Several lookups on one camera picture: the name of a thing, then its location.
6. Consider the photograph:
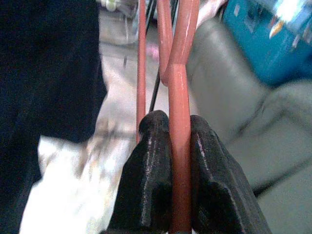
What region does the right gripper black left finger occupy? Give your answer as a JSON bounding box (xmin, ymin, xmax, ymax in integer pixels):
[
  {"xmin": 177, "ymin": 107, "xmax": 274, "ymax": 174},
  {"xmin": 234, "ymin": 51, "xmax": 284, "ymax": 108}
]
[{"xmin": 107, "ymin": 110, "xmax": 174, "ymax": 232}]

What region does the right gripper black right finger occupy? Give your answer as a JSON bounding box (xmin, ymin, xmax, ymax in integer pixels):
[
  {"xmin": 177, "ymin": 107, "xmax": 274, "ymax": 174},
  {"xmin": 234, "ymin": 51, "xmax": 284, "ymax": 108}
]
[{"xmin": 190, "ymin": 115, "xmax": 273, "ymax": 234}]

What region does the reddish pink clothes hanger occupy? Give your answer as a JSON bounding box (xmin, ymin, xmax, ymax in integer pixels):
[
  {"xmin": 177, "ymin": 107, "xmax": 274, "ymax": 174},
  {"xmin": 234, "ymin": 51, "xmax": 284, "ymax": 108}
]
[{"xmin": 135, "ymin": 0, "xmax": 200, "ymax": 234}]

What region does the black metal drying rack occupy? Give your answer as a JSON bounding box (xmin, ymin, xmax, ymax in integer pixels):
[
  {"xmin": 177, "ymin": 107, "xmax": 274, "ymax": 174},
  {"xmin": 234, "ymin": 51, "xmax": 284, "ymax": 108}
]
[{"xmin": 145, "ymin": 0, "xmax": 178, "ymax": 113}]

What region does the green leather sofa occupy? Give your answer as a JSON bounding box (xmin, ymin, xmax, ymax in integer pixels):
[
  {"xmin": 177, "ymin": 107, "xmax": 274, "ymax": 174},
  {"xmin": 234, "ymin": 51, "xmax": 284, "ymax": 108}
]
[{"xmin": 190, "ymin": 19, "xmax": 312, "ymax": 234}]

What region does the black garment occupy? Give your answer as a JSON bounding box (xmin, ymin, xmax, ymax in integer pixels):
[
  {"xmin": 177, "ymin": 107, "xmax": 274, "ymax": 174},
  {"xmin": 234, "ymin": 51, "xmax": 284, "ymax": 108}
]
[{"xmin": 0, "ymin": 0, "xmax": 108, "ymax": 234}]

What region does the blue printed carton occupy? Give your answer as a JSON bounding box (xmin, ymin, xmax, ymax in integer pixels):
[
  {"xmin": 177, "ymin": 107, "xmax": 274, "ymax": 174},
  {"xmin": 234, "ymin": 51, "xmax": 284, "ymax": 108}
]
[{"xmin": 224, "ymin": 0, "xmax": 312, "ymax": 86}]

